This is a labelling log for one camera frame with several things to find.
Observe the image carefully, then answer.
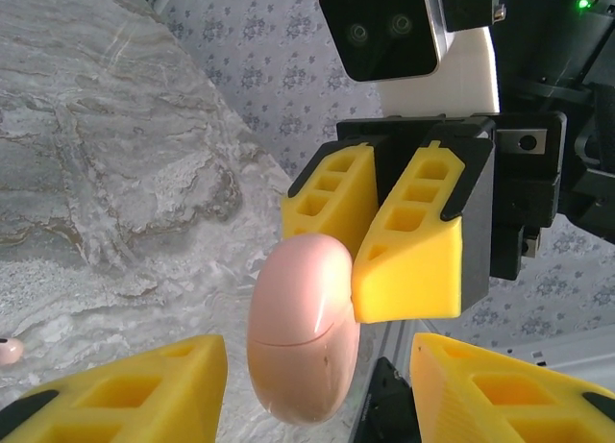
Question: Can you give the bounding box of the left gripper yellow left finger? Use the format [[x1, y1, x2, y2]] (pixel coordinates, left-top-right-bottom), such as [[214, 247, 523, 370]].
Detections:
[[0, 334, 228, 443]]

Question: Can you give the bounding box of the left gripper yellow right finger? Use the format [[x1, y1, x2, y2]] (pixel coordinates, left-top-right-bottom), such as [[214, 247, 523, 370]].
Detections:
[[410, 332, 615, 443]]

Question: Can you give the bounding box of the pink earbud charging case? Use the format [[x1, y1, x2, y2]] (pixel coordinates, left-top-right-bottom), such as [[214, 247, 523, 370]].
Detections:
[[246, 233, 362, 426]]

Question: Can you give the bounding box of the pink wireless earbud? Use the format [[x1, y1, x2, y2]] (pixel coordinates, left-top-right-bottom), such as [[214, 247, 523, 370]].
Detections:
[[0, 335, 25, 366]]

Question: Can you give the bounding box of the aluminium table side rail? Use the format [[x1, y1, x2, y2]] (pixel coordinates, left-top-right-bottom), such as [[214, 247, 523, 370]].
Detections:
[[348, 315, 433, 443]]

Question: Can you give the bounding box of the wide aluminium base rail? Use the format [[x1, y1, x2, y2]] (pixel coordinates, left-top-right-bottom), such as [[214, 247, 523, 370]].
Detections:
[[480, 334, 615, 375]]

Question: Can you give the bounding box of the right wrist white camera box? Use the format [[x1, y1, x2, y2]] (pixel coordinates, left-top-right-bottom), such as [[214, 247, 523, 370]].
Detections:
[[318, 0, 501, 117]]

